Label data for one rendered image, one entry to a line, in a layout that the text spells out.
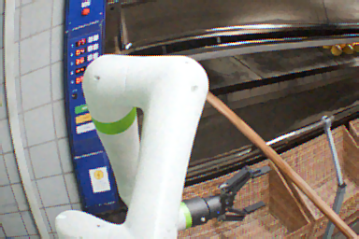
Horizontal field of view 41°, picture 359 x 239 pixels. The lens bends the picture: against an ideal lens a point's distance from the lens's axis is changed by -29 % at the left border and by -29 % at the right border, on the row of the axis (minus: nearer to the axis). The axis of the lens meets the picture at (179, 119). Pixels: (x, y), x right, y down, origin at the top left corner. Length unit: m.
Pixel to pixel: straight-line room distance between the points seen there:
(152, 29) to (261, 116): 0.64
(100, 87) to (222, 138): 1.13
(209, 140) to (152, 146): 1.14
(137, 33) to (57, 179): 0.63
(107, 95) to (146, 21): 0.77
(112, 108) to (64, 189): 0.92
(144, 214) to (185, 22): 1.07
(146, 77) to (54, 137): 0.87
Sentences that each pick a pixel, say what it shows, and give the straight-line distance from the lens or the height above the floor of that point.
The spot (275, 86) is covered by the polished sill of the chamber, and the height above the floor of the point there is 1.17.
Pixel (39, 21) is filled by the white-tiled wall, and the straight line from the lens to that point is 1.94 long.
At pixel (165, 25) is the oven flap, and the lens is 2.12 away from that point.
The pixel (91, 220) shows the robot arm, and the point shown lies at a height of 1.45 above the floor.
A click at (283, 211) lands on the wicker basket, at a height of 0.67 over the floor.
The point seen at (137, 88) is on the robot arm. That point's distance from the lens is 1.33.
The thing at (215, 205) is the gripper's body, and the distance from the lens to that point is 1.69.
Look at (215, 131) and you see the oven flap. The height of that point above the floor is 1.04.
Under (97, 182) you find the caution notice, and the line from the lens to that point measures 2.25.
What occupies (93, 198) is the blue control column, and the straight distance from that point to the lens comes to 2.28.
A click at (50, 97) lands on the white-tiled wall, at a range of 2.06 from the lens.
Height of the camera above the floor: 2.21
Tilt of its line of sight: 28 degrees down
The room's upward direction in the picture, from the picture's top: 2 degrees counter-clockwise
